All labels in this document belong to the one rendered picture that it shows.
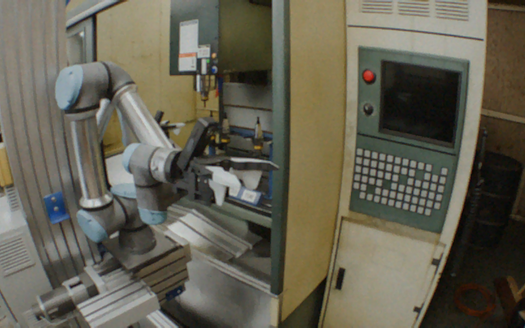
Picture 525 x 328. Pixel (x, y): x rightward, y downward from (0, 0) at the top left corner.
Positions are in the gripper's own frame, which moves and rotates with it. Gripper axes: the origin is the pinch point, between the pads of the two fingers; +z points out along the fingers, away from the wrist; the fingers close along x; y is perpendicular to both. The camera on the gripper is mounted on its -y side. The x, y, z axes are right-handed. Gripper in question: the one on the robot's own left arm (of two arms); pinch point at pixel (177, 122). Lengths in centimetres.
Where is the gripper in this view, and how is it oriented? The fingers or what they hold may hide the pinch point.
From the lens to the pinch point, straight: 180.8
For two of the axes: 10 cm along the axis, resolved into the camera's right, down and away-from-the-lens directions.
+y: 0.0, 9.4, 3.4
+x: 7.7, 2.1, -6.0
